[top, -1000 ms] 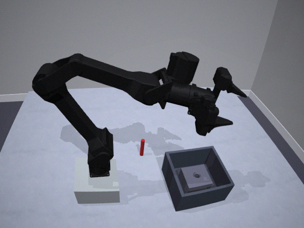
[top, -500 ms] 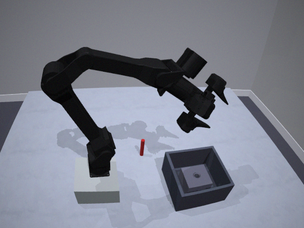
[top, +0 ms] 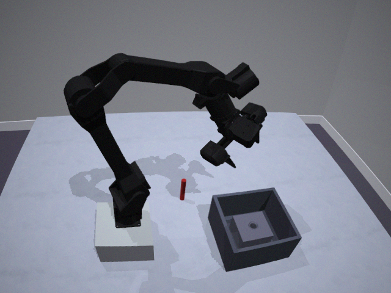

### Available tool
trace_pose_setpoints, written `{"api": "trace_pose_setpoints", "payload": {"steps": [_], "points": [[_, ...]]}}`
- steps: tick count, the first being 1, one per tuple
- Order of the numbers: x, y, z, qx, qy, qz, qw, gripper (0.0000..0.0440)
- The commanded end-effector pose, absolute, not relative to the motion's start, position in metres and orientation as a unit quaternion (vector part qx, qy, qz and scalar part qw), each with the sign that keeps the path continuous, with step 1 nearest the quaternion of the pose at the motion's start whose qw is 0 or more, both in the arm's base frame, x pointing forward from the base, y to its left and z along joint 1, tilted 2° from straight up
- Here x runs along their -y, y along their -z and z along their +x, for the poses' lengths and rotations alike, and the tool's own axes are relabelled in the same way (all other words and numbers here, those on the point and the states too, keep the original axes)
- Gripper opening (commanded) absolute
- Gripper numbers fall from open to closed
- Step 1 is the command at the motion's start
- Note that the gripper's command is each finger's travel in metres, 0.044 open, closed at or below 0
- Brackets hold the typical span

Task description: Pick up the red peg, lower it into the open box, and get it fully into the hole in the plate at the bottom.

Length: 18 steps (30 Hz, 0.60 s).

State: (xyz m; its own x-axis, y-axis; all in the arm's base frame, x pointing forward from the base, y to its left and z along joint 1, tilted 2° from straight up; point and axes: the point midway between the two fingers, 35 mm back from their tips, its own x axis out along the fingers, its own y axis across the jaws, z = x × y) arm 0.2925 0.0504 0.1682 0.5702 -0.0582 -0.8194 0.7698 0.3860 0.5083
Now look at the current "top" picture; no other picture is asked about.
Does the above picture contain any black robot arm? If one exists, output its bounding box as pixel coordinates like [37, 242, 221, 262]
[64, 53, 263, 228]

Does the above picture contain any dark red cylindrical peg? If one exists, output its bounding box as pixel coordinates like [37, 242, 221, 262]
[180, 179, 186, 200]

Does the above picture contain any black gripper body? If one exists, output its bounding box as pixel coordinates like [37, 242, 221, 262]
[200, 102, 267, 167]

